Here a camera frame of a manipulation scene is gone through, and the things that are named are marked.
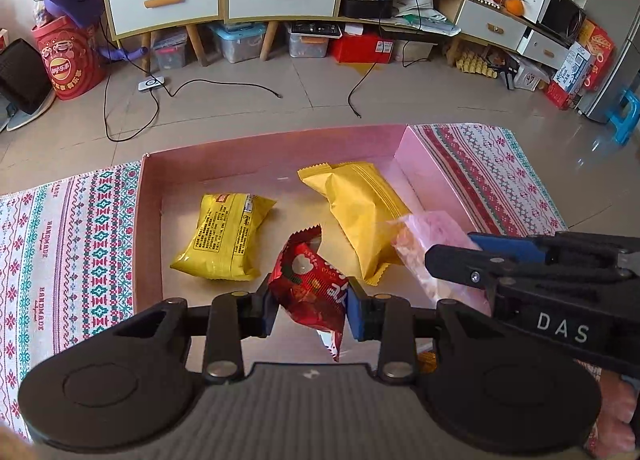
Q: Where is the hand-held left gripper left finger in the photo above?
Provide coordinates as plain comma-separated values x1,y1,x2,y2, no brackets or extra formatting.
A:
119,284,277,384

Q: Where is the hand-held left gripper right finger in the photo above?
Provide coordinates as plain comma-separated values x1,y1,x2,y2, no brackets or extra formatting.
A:
346,276,493,383

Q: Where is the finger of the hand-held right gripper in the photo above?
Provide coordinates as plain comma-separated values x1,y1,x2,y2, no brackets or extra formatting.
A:
467,231,640,268
424,243,506,313

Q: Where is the pink snack packet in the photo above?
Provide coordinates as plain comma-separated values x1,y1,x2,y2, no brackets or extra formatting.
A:
389,211,494,317

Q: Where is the red snack packet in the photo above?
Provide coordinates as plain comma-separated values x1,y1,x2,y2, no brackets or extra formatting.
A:
267,223,352,363

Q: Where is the pink cardboard box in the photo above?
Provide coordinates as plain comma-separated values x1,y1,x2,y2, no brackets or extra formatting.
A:
132,123,495,341

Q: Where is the person's right hand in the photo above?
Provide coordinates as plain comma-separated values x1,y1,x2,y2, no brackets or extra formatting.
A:
590,369,640,459

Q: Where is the yellow printed snack packet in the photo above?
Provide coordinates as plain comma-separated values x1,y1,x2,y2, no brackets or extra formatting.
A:
169,192,278,282

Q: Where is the plain yellow snack packet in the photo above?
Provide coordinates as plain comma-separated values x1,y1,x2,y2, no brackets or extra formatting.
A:
297,161,414,287

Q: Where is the blue plastic stool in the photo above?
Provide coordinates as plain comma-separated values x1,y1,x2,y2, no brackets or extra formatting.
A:
604,89,640,146

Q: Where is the row of yellow pieces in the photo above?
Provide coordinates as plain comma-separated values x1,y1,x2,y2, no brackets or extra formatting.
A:
451,49,502,81

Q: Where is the white blue carton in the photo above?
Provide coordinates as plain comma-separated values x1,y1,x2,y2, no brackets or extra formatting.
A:
550,41,597,96

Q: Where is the white stand drawer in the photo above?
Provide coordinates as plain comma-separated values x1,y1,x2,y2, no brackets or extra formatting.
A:
456,0,529,52
516,32,572,72

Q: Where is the silver refrigerator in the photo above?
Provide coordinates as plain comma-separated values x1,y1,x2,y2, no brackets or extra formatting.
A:
579,14,640,124

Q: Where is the red carton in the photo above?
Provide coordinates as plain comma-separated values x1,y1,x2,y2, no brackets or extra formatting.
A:
579,19,617,92

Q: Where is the patterned woven cloth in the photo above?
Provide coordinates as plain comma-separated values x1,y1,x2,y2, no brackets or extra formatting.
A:
0,123,640,460

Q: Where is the flat red box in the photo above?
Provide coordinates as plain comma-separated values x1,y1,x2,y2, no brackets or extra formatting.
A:
329,32,397,65

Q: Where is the low wooden stand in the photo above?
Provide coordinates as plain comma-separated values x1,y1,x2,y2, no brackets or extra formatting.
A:
339,0,577,73

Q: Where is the black microwave oven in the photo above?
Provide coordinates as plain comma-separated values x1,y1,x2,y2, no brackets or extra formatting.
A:
510,0,587,40

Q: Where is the pile of white papers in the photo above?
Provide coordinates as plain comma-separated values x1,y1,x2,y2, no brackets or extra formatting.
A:
391,0,462,37

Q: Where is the white charger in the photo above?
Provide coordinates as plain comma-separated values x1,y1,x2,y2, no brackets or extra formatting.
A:
138,75,169,94

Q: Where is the clear storage box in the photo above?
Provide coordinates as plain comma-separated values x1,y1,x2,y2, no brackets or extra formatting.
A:
151,27,189,72
286,21,344,59
209,22,267,64

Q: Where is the purple hair dryer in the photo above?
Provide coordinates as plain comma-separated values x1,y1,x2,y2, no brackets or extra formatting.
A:
99,41,152,64

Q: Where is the grey slipper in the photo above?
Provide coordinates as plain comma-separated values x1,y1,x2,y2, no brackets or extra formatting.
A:
0,89,57,134

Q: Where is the red printed bucket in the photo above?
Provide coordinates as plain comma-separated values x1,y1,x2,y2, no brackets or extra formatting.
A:
31,15,107,101

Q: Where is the black bag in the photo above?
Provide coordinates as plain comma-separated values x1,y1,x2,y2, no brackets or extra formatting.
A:
0,38,54,116

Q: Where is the black cable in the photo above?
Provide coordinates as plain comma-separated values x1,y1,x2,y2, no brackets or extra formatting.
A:
101,19,284,144
347,0,421,119

